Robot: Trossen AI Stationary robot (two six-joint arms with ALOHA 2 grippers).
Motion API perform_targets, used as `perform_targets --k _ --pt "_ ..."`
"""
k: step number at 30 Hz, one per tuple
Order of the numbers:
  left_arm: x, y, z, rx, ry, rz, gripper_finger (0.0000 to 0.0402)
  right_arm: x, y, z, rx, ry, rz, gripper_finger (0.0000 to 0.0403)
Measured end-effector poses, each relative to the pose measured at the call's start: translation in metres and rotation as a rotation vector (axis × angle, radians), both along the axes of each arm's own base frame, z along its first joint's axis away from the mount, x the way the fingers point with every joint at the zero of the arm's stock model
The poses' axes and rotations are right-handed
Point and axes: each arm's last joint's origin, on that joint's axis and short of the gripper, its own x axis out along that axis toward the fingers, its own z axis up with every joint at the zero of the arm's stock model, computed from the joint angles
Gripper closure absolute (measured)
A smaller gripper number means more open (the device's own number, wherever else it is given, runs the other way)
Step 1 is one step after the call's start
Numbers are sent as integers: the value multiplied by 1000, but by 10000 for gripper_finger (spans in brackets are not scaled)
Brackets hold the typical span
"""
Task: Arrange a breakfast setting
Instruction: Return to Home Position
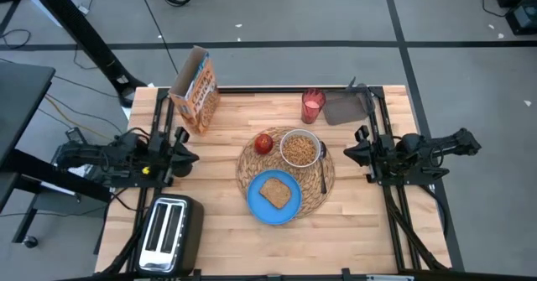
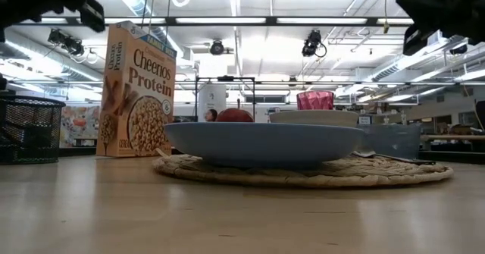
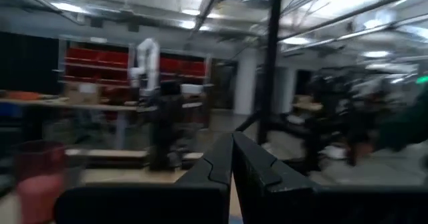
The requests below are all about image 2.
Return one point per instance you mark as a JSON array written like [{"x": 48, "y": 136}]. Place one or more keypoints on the white bowl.
[{"x": 314, "y": 117}]

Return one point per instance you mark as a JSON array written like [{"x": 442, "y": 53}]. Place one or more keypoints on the round woven placemat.
[{"x": 398, "y": 172}]

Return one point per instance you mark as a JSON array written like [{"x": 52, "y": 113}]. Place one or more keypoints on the blue plate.
[{"x": 261, "y": 144}]

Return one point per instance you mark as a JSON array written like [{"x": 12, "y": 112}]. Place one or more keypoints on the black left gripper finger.
[{"x": 94, "y": 15}]

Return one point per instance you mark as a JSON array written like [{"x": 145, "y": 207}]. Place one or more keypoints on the black mesh cup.
[{"x": 28, "y": 129}]

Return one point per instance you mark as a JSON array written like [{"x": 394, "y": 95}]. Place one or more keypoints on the red apple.
[{"x": 235, "y": 116}]

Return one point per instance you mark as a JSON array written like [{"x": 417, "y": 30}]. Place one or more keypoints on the white cylindrical column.
[{"x": 212, "y": 98}]

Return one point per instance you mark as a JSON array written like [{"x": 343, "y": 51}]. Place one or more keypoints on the pink faceted cup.
[{"x": 315, "y": 100}]

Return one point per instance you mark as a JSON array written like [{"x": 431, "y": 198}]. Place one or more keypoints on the person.
[{"x": 211, "y": 115}]

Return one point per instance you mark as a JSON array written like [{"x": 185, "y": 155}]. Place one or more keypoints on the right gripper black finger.
[{"x": 417, "y": 39}]

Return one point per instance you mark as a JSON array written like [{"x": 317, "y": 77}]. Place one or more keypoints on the Cheerios Protein cereal box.
[{"x": 140, "y": 95}]

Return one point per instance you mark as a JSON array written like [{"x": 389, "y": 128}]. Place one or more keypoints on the black aluminium rig frame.
[{"x": 271, "y": 20}]

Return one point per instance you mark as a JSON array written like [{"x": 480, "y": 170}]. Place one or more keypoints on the grey plastic bin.
[{"x": 394, "y": 140}]

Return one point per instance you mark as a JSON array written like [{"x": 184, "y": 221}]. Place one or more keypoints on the metal spoon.
[{"x": 394, "y": 158}]

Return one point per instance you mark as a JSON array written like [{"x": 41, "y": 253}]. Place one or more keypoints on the colourful floral poster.
[{"x": 79, "y": 127}]

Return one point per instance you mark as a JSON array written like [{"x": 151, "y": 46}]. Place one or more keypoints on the round black ceiling fixture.
[{"x": 216, "y": 47}]

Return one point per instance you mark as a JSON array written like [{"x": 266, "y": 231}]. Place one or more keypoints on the black metal stand frame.
[{"x": 225, "y": 78}]

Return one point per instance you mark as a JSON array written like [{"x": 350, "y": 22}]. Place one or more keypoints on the black ceiling-mounted camera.
[{"x": 66, "y": 41}]

